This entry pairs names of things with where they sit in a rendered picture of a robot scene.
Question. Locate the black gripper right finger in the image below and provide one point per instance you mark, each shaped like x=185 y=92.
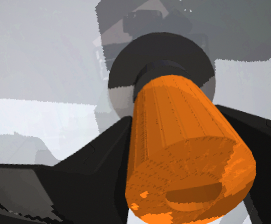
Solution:
x=256 y=133

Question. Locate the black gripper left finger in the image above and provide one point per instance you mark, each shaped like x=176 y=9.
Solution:
x=86 y=188

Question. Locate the orange tapered knob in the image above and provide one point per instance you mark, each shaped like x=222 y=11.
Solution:
x=187 y=164

